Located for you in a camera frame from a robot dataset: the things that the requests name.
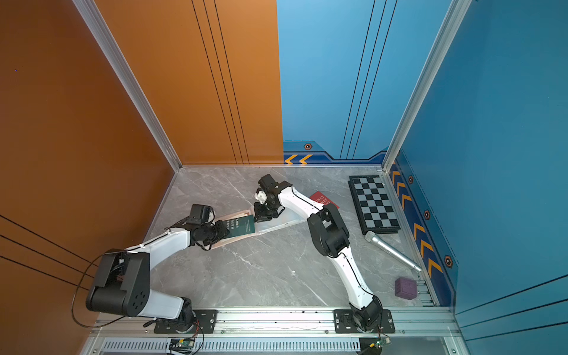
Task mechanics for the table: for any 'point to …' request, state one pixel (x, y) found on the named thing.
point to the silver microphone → (374, 239)
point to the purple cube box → (406, 288)
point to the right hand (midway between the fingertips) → (256, 219)
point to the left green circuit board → (186, 345)
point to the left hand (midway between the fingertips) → (230, 228)
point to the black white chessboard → (373, 205)
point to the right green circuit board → (380, 342)
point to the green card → (239, 226)
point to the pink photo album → (286, 219)
